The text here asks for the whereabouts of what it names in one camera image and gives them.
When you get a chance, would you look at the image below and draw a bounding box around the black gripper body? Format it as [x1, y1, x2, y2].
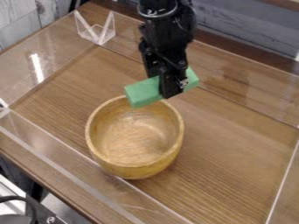
[137, 8, 196, 79]

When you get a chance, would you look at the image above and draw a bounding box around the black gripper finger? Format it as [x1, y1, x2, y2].
[158, 67, 186, 99]

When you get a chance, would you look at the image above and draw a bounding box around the green rectangular block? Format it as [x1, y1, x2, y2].
[124, 67, 200, 108]

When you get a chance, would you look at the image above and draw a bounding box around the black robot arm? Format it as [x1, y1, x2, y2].
[137, 0, 196, 98]

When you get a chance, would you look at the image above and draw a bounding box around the brown wooden bowl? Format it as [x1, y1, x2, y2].
[85, 96, 184, 179]

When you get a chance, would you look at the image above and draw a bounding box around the clear acrylic corner bracket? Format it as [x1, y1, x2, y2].
[73, 10, 116, 46]

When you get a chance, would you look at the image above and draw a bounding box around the clear acrylic tray wall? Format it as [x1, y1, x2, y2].
[0, 101, 193, 224]

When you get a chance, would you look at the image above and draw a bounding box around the black metal table frame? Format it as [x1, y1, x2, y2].
[0, 157, 90, 224]

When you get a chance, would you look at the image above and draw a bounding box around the black cable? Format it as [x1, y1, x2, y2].
[0, 195, 40, 224]

